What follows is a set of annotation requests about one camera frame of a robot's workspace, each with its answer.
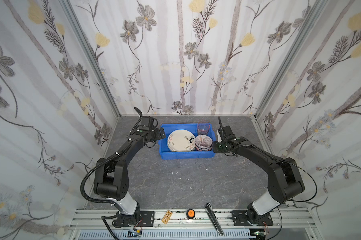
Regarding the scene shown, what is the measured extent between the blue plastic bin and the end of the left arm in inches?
5.0

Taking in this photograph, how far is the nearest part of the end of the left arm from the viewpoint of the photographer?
66 centimetres

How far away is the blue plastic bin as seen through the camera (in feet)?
3.06
